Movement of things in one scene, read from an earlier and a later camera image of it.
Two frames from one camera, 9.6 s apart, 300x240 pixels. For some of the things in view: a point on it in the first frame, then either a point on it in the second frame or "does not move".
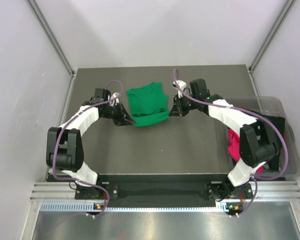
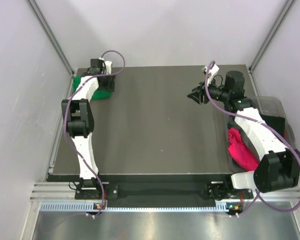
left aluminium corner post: (72, 71) does not move
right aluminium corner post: (272, 32) does not move
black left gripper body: (113, 112) → (106, 85)
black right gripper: (177, 109) → (197, 94)
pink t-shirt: (234, 147) does not move
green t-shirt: (148, 105) → (97, 93)
